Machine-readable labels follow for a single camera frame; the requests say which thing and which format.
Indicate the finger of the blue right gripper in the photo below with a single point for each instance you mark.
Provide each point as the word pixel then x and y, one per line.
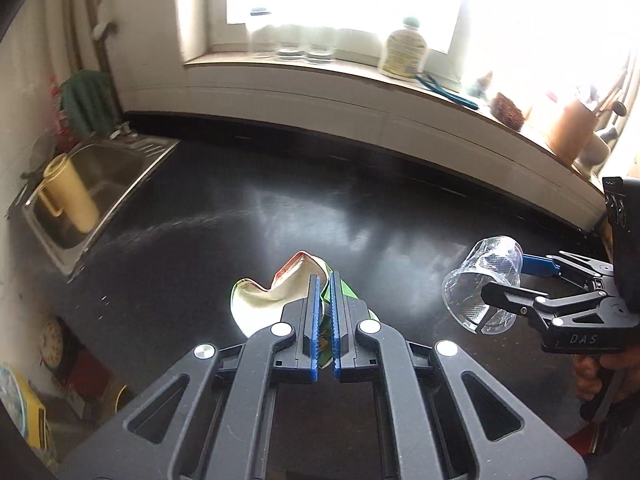
pixel 539 266
pixel 515 300

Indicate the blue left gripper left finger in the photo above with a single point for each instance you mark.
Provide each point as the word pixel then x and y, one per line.
pixel 312 326

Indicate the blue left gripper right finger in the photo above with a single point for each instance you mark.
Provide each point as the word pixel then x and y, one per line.
pixel 337 322

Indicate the clear plastic cup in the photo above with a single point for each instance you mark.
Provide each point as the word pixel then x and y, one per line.
pixel 496 259

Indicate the green spongebob snack bag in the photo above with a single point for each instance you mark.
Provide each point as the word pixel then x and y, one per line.
pixel 273 319

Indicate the right hand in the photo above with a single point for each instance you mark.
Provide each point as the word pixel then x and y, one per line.
pixel 587 368

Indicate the white ceramic jar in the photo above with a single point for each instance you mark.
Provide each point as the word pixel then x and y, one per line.
pixel 593 154

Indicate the terracotta utensil pot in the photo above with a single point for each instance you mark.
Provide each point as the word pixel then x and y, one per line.
pixel 571 133

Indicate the jar of red beans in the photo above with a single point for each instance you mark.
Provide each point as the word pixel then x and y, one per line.
pixel 508 112

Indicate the teal scissors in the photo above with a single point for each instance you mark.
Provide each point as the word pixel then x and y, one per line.
pixel 431 84

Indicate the red container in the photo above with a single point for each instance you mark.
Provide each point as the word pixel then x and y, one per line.
pixel 86 380

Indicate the stainless steel sink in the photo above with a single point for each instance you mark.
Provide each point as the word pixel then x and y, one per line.
pixel 112 171

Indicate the white detergent bottle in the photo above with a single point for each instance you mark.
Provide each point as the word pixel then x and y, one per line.
pixel 404 52

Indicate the glass cups on sill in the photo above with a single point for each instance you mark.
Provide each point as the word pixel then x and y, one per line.
pixel 315 45

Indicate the floral lidded pot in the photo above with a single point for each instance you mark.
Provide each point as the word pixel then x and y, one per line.
pixel 51 343

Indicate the yellow plastic pitcher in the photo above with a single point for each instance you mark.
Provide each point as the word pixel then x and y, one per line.
pixel 63 192

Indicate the green cloth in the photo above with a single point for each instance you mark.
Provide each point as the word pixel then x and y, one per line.
pixel 89 102

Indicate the yellow cardboard box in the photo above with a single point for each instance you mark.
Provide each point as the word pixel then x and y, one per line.
pixel 34 425

